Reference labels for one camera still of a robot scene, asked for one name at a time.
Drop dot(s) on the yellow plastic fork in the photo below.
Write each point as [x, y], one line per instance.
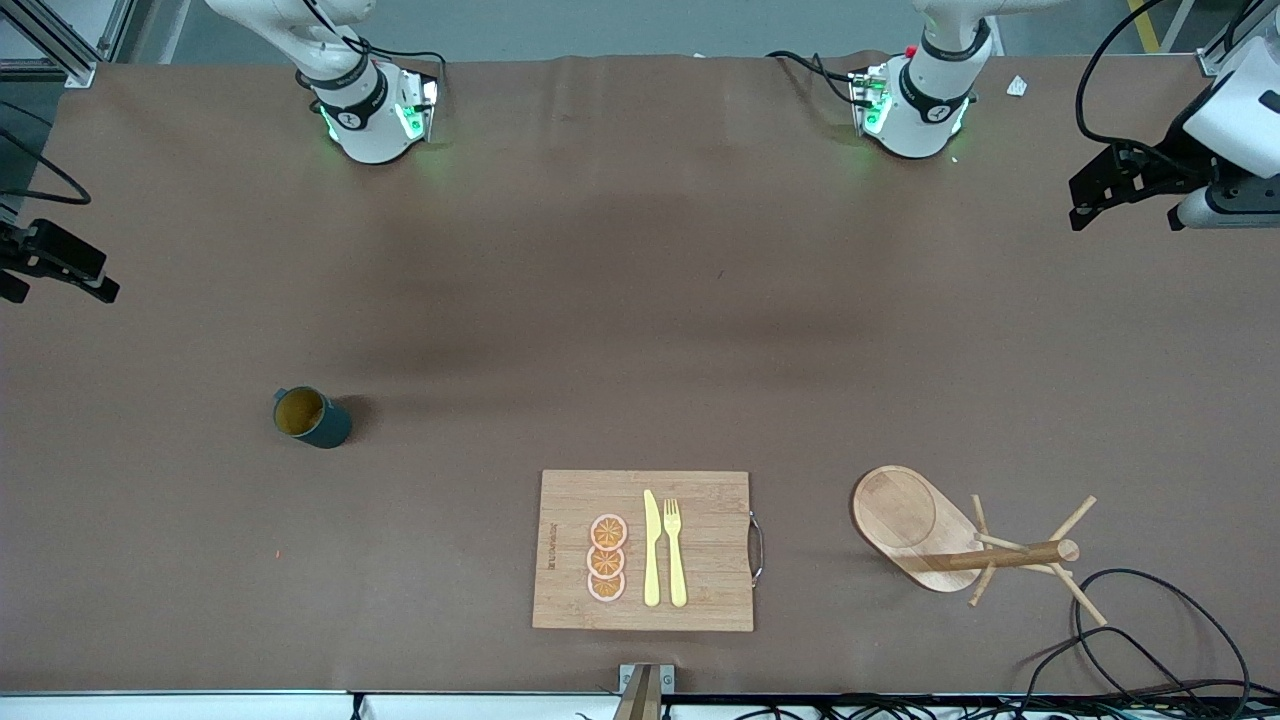
[676, 560]

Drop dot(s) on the dark green cup yellow inside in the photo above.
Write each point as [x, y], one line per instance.
[312, 417]

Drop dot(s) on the wooden cup rack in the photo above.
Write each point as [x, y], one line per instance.
[905, 520]

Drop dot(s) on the metal table edge bracket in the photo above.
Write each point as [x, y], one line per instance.
[645, 690]

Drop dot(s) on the aluminium frame post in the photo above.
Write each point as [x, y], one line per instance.
[75, 70]
[1212, 60]

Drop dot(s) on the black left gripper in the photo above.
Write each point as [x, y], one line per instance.
[1167, 167]

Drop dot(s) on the white paper scrap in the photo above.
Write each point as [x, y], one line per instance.
[1017, 86]

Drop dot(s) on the orange slice toy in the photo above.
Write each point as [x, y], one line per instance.
[608, 531]
[606, 588]
[605, 563]

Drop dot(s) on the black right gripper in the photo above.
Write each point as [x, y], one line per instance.
[30, 251]

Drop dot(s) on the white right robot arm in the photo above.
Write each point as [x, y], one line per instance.
[370, 120]

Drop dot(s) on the pale yellow spoon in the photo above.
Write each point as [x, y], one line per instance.
[651, 550]

